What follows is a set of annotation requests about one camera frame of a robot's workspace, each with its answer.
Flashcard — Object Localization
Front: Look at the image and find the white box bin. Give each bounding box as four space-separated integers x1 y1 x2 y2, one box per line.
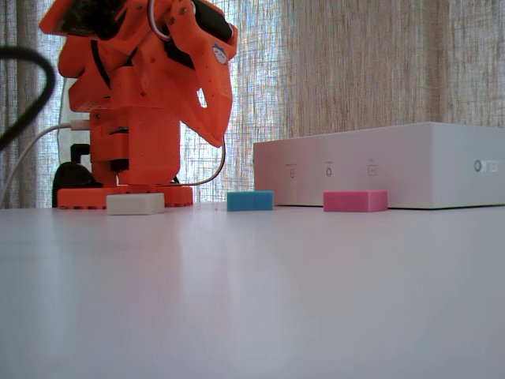
252 121 505 209

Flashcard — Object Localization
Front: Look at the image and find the thin servo wire loop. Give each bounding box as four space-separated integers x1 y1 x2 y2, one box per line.
168 135 227 187

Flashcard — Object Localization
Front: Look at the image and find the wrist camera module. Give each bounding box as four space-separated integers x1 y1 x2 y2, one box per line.
39 0 127 40

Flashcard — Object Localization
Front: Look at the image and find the black table clamp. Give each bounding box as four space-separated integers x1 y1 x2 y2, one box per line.
51 143 104 208

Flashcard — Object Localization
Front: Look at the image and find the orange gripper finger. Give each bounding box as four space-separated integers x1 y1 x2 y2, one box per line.
68 77 116 113
58 36 94 81

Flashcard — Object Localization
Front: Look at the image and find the blue cuboid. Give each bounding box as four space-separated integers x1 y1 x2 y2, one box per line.
226 190 275 212

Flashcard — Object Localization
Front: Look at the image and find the beige woven curtain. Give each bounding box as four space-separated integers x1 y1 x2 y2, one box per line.
0 0 505 209

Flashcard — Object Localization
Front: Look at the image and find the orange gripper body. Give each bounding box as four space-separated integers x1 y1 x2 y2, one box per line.
92 36 159 108

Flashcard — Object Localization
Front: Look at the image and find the thick black cable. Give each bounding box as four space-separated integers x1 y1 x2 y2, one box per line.
0 45 57 152

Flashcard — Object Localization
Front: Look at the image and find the white USB cable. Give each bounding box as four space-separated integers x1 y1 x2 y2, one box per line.
0 119 92 209

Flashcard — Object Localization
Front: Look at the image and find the white cuboid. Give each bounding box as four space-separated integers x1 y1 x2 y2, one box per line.
106 192 166 216

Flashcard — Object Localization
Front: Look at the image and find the pink cuboid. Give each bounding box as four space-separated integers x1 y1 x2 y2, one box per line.
323 189 389 213

